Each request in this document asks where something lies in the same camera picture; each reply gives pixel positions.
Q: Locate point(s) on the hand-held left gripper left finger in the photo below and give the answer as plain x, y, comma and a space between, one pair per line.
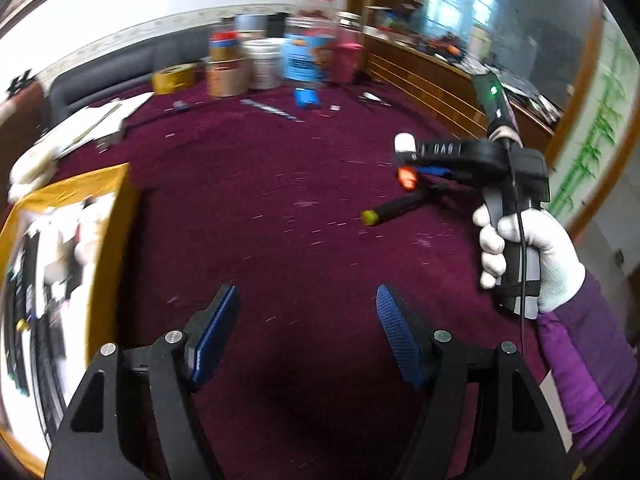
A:
216, 330

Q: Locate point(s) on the person's right hand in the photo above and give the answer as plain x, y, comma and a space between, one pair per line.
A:
555, 255

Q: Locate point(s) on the clear jar blue label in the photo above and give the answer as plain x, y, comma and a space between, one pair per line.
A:
307, 55

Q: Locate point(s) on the gold tape roll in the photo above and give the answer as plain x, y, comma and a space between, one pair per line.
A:
174, 80

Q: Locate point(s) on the stack of coloured tape rolls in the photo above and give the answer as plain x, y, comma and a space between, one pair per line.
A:
223, 45

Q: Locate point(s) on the metal nail clipper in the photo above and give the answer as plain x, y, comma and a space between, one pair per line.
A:
374, 99

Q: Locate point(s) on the clear jar red lid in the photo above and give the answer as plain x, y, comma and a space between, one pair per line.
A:
312, 2

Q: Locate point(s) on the person's right forearm purple sleeve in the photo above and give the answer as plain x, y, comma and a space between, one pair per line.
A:
590, 360

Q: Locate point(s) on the purple velvet tablecloth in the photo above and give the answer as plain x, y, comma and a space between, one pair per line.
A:
280, 240

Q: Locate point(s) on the wooden counter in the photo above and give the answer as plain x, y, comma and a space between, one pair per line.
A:
425, 75

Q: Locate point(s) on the black sofa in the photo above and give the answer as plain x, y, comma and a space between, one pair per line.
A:
110, 72

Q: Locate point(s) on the pile of black pens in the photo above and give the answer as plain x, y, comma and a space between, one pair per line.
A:
30, 305

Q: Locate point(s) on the white glue bottle orange tip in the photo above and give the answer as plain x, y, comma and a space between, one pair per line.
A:
405, 141

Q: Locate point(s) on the pink yarn-wrapped jar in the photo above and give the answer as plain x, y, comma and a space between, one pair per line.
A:
348, 60

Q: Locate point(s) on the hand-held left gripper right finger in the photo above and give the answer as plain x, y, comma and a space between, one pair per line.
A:
397, 340

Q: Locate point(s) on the gold cardboard box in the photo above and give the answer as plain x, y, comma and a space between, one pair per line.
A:
112, 240

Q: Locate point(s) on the white plastic tub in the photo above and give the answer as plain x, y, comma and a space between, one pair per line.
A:
262, 67

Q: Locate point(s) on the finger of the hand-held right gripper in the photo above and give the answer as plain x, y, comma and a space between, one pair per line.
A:
435, 170
410, 158

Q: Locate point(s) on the grey steel pot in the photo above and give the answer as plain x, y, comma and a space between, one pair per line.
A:
252, 25

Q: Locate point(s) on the small blue white cap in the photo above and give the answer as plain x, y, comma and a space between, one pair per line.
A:
179, 105

